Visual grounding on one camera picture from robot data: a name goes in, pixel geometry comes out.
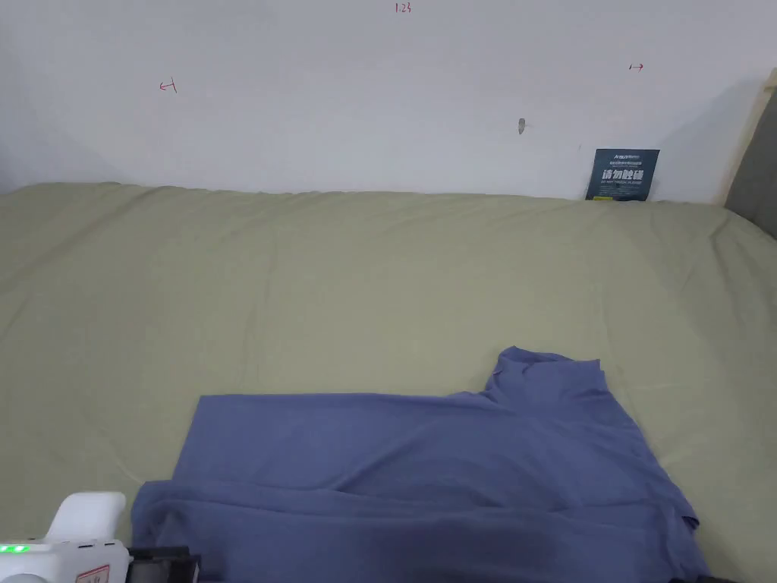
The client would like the bed with pale green sheet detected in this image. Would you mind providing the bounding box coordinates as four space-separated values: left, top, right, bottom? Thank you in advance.
0 181 777 583

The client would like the dark blue sign card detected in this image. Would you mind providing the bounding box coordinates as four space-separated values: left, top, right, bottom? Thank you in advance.
585 148 662 202

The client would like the grey padded headboard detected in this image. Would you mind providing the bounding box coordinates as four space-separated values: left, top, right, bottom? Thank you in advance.
716 68 777 239

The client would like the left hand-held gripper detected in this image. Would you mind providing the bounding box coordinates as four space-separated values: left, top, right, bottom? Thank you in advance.
0 491 202 583

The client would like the blue shirt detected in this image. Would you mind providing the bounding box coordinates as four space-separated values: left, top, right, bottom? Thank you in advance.
130 345 713 583

